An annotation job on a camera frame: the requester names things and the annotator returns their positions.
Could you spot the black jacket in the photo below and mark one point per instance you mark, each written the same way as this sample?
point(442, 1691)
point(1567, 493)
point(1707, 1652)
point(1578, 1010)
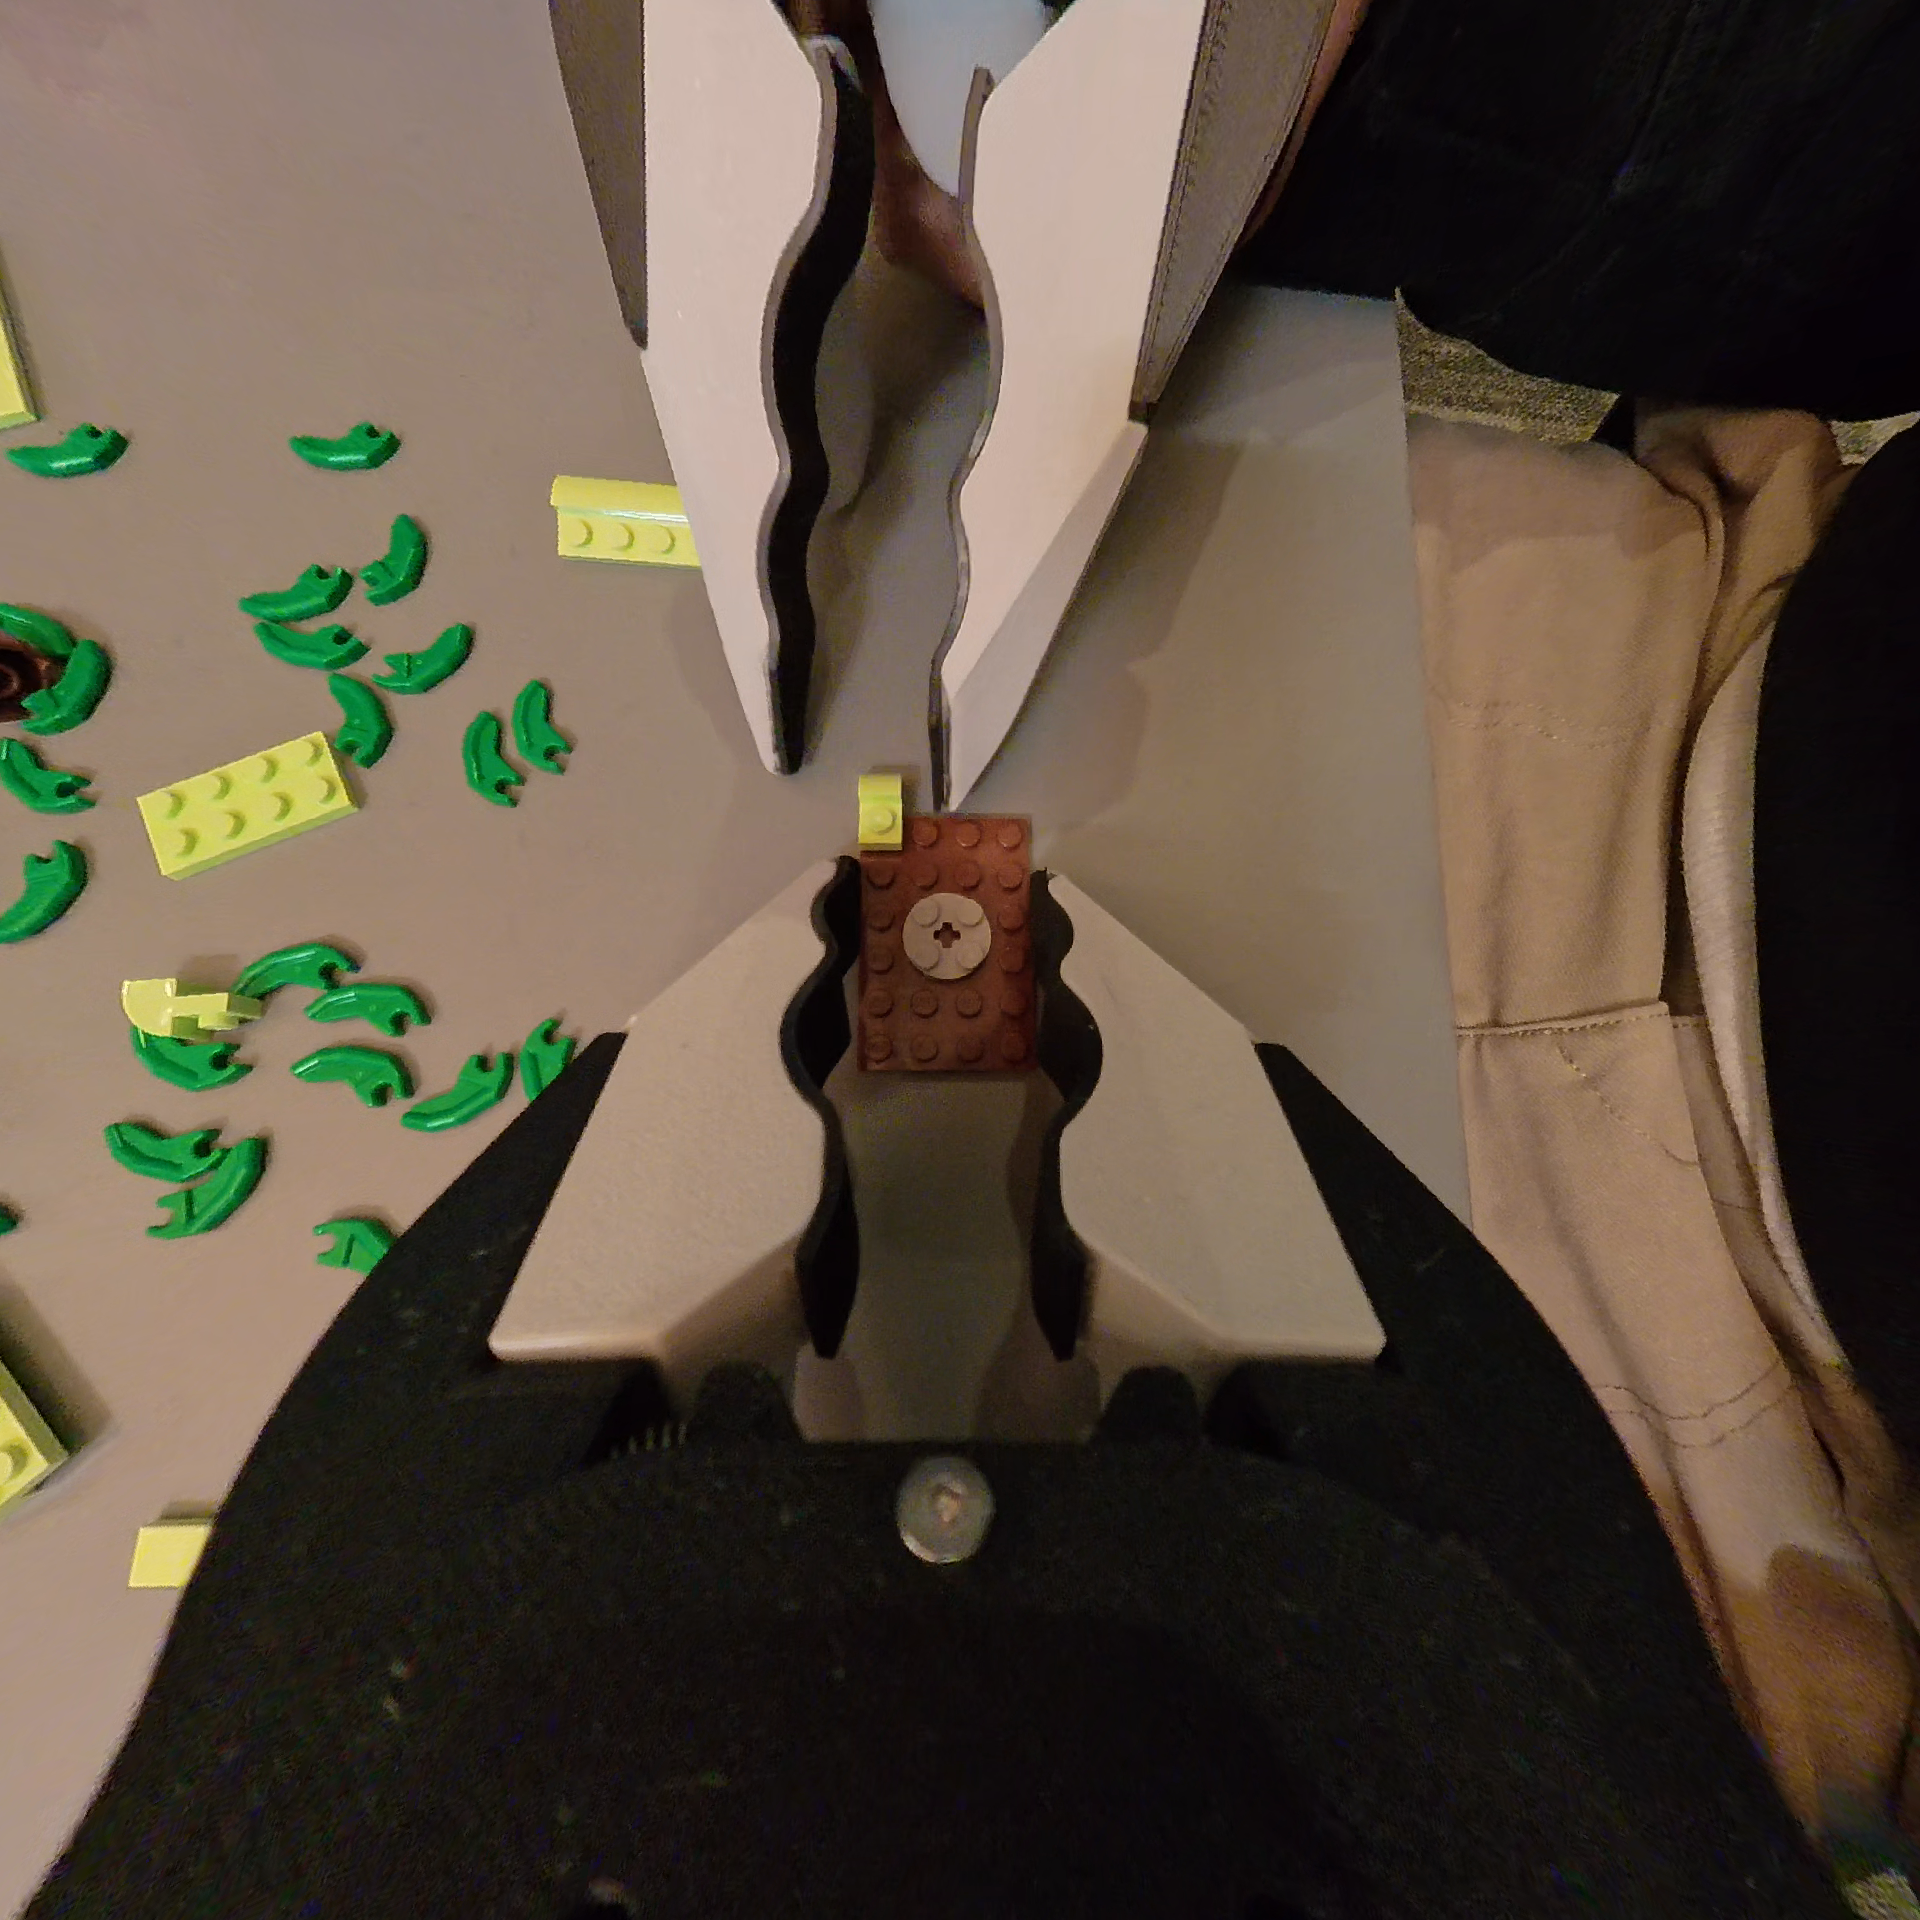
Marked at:
point(1575, 180)

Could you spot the dark cloth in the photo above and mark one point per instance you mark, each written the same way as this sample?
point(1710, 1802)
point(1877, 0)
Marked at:
point(1846, 900)

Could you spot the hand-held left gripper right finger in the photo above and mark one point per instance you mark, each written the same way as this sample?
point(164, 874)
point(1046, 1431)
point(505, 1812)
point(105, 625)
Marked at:
point(1199, 1199)

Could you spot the small lime brick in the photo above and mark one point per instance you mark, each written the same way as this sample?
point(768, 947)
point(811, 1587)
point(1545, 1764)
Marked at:
point(168, 1555)

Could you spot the brown plate with grey disc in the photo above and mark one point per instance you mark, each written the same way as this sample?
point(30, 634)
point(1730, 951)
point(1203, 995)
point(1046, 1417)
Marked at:
point(903, 1021)

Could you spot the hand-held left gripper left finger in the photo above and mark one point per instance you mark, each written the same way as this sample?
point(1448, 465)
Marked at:
point(673, 1199)

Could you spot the lime two-by-four plate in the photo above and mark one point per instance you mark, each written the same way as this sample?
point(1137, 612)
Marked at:
point(249, 803)

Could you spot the small lime clip piece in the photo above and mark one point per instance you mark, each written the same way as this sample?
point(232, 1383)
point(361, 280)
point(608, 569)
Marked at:
point(884, 815)

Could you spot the lime brick with side studs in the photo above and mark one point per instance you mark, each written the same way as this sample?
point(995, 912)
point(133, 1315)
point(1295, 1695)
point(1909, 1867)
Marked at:
point(613, 527)

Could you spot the beige pants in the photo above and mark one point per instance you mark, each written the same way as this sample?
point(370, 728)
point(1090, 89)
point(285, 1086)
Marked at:
point(1575, 900)

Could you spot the lime studded plate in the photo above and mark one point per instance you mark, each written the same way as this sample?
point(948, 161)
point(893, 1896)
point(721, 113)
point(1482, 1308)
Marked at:
point(23, 1425)

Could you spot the lime flat tile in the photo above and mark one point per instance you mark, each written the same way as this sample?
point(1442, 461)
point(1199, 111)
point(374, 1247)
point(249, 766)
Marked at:
point(12, 362)

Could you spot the scattered green leaf pieces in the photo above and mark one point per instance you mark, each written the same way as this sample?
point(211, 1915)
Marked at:
point(345, 449)

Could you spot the pale lime curved piece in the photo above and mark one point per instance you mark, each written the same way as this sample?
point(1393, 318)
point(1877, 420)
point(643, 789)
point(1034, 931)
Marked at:
point(151, 1002)

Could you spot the brown trunk piece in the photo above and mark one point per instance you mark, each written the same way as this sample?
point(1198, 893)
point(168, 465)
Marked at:
point(8, 680)

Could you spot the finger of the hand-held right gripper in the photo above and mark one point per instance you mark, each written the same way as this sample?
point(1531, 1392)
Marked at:
point(721, 301)
point(1080, 301)

